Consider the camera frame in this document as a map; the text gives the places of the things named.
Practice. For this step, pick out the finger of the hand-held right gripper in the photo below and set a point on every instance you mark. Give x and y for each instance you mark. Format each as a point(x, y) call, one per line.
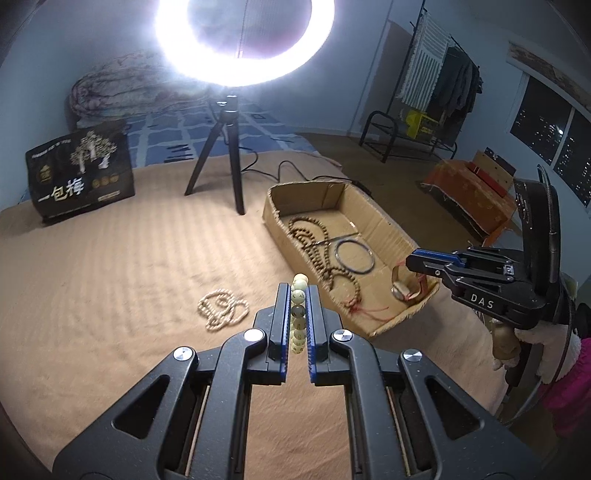
point(427, 266)
point(436, 255)

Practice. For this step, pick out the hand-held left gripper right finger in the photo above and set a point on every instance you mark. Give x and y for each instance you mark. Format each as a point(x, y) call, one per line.
point(311, 323)

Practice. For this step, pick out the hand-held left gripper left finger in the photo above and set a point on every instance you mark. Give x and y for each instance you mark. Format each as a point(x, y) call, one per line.
point(280, 323)

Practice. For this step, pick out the thin black bangle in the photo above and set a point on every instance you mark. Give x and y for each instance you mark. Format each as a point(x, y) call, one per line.
point(339, 263)

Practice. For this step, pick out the person's right forearm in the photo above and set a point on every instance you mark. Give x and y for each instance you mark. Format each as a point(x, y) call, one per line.
point(568, 369)

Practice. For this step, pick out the person's right hand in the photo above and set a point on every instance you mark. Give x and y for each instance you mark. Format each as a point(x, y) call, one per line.
point(504, 346)

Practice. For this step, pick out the orange cloth covered stand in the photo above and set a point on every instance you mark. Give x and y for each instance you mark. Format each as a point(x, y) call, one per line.
point(461, 194)

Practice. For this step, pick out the grey flexible tube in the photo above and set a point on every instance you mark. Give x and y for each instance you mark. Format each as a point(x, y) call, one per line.
point(575, 295)

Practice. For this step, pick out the cardboard box with red lid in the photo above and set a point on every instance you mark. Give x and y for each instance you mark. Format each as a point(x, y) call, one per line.
point(494, 173)

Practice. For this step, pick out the yellow box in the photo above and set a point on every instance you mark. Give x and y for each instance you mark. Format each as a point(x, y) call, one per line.
point(422, 124)

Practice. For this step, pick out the black clothes rack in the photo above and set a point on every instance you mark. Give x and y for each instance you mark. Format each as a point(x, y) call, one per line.
point(374, 124)

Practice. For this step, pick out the dark hanging clothes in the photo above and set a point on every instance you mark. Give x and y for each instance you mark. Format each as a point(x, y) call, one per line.
point(459, 87)

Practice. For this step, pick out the window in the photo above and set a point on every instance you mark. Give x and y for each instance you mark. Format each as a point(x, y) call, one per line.
point(540, 110)

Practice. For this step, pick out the brown door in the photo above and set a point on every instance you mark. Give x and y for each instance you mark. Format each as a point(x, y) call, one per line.
point(388, 78)

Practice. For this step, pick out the black tripod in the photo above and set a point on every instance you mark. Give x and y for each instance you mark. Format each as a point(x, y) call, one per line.
point(231, 138)

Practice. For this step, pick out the striped white towel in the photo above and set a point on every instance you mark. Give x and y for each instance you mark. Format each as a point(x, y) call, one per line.
point(422, 60)

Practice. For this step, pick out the blue patterned bed sheet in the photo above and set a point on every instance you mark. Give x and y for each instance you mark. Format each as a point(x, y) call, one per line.
point(175, 134)

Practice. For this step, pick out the black printed snack bag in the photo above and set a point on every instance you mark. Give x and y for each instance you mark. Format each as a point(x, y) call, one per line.
point(83, 175)

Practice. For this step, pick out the folded floral quilt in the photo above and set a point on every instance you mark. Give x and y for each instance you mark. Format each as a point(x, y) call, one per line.
point(124, 87)

